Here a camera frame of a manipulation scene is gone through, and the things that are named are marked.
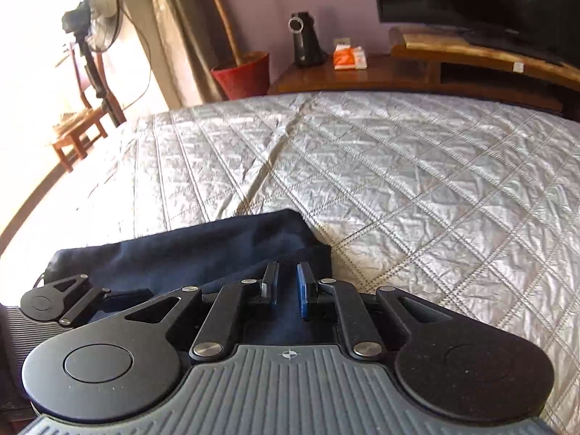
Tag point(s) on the navy jacket with orange lining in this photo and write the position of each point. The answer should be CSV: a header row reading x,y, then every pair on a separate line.
x,y
204,249

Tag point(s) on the beige curtain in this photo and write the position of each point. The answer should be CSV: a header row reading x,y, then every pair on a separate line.
x,y
181,45

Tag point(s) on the orange and white box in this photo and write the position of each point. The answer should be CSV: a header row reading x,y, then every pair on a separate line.
x,y
349,59

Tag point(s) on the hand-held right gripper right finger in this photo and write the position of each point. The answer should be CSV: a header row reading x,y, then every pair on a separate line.
x,y
303,292

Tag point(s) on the potted tree in red pot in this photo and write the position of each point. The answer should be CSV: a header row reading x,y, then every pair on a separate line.
x,y
242,75

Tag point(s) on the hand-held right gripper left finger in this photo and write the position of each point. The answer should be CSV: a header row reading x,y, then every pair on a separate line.
x,y
270,287

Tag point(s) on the black flat screen television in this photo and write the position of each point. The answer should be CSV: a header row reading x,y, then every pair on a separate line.
x,y
475,0

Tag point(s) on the small wooden stool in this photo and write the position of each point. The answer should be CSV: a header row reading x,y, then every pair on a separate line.
x,y
77,136

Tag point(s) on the light wooden television stand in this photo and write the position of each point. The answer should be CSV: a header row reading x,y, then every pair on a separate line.
x,y
475,61

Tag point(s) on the dark wooden low cabinet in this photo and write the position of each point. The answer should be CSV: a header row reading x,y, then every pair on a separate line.
x,y
344,79

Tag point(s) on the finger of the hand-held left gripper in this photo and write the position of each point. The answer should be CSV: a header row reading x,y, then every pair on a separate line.
x,y
86,297

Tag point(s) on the black standing fan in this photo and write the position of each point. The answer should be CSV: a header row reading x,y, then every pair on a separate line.
x,y
102,13

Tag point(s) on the black cylindrical appliance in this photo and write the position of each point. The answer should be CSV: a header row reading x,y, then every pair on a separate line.
x,y
306,40

